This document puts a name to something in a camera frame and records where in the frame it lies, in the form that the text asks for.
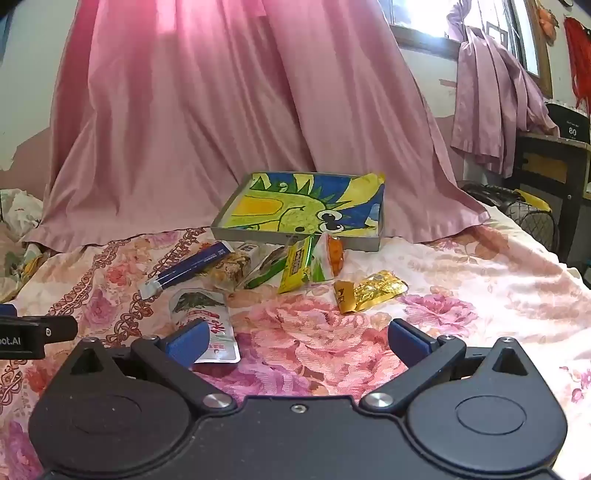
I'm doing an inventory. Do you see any white pouch with red print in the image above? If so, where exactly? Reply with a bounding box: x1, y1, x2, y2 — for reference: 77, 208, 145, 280
168, 288, 241, 365

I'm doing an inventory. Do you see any large pink curtain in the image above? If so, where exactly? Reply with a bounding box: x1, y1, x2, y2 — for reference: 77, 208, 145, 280
21, 0, 490, 254

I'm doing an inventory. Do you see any brown nut snack packet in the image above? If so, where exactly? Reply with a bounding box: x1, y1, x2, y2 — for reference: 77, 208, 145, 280
203, 242, 259, 291

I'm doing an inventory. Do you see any black box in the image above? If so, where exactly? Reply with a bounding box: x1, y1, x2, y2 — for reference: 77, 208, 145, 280
546, 102, 591, 143

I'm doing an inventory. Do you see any window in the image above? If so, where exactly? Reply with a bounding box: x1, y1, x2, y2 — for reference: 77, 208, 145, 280
379, 0, 552, 97

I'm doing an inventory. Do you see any pink floral blanket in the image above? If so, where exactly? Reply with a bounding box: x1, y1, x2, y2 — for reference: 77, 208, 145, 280
0, 187, 591, 480

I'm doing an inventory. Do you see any yellow item on fan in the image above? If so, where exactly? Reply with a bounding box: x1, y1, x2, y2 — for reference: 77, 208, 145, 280
515, 188, 555, 212

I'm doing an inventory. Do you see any grey tray with dragon print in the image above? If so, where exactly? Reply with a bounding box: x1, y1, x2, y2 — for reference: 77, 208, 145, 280
211, 172, 386, 252

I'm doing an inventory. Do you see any white floral cloth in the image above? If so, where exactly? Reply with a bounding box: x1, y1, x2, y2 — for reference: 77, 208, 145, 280
0, 188, 44, 245

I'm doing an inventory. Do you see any tied pink curtain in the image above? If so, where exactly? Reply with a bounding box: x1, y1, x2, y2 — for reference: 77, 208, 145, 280
445, 0, 561, 178

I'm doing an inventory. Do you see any orange wall decoration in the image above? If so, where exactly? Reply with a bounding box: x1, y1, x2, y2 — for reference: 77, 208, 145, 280
533, 0, 560, 47

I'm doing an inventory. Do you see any black shelf unit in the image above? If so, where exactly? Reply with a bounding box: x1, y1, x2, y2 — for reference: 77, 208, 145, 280
510, 131, 591, 232

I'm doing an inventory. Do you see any orange and white snack packet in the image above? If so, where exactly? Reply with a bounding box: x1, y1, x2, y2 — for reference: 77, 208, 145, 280
310, 233, 347, 284

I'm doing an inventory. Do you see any black wire fan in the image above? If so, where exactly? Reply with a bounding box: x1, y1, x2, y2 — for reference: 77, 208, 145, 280
459, 182, 561, 264

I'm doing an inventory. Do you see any green snack packet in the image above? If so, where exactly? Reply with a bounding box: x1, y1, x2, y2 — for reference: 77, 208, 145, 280
242, 247, 289, 291

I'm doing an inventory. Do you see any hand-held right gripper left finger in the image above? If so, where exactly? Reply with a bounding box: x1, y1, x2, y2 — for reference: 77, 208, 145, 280
60, 319, 237, 414

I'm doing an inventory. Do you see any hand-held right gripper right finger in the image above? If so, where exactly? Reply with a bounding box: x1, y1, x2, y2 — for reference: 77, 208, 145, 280
360, 318, 536, 414

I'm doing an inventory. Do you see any yellow snack packet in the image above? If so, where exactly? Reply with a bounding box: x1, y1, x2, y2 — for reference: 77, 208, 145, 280
277, 235, 319, 295

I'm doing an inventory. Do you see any blue snack bar packet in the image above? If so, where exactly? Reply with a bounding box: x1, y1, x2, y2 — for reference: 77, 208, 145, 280
139, 241, 234, 298

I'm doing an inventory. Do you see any gold foil snack packet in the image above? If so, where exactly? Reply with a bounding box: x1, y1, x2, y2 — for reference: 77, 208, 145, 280
333, 271, 409, 315

